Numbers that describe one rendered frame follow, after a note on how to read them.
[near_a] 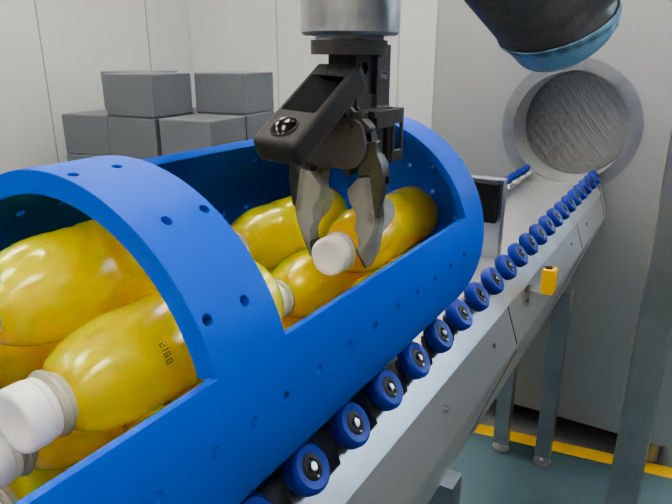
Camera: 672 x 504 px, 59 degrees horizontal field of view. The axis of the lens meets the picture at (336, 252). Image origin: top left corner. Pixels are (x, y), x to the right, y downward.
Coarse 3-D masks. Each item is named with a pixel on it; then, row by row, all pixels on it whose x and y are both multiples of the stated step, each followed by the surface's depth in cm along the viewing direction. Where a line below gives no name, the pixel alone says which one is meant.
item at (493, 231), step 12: (480, 180) 112; (492, 180) 110; (504, 180) 110; (480, 192) 111; (492, 192) 109; (504, 192) 111; (492, 204) 110; (504, 204) 112; (492, 216) 111; (492, 228) 113; (492, 240) 114; (492, 252) 114
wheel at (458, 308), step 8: (456, 304) 81; (464, 304) 82; (448, 312) 80; (456, 312) 80; (464, 312) 81; (448, 320) 80; (456, 320) 80; (464, 320) 80; (472, 320) 82; (456, 328) 80; (464, 328) 80
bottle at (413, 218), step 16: (400, 192) 70; (416, 192) 71; (352, 208) 63; (400, 208) 66; (416, 208) 68; (432, 208) 71; (336, 224) 61; (352, 224) 60; (400, 224) 64; (416, 224) 67; (432, 224) 72; (352, 240) 59; (384, 240) 61; (400, 240) 64; (416, 240) 69; (384, 256) 62; (352, 272) 62
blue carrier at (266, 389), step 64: (0, 192) 40; (64, 192) 36; (128, 192) 36; (192, 192) 39; (256, 192) 76; (448, 192) 72; (192, 256) 35; (448, 256) 62; (192, 320) 33; (256, 320) 36; (320, 320) 42; (384, 320) 50; (256, 384) 36; (320, 384) 43; (128, 448) 28; (192, 448) 32; (256, 448) 37
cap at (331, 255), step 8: (320, 240) 58; (328, 240) 58; (336, 240) 58; (344, 240) 58; (312, 248) 59; (320, 248) 58; (328, 248) 58; (336, 248) 57; (344, 248) 58; (312, 256) 59; (320, 256) 59; (328, 256) 58; (336, 256) 58; (344, 256) 57; (352, 256) 59; (320, 264) 59; (328, 264) 58; (336, 264) 58; (344, 264) 58; (328, 272) 59; (336, 272) 58
